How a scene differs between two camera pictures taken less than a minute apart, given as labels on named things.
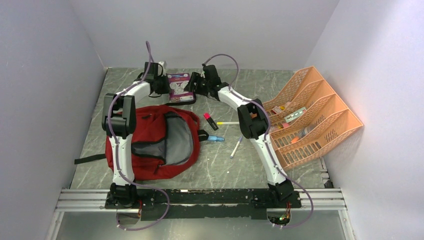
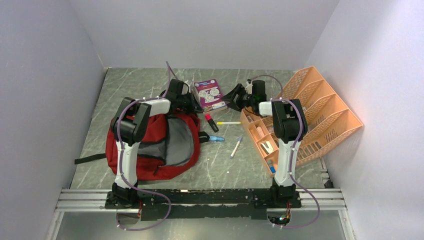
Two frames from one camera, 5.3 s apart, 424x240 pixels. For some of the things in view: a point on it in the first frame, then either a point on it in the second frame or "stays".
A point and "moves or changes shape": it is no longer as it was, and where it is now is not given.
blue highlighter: (216, 138) stays
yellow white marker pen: (228, 123) stays
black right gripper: (195, 78) -> (234, 104)
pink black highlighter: (207, 116) stays
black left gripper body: (163, 84) -> (187, 103)
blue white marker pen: (233, 153) stays
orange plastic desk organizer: (306, 119) stays
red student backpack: (168, 139) stays
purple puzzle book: (176, 84) moves or changes shape
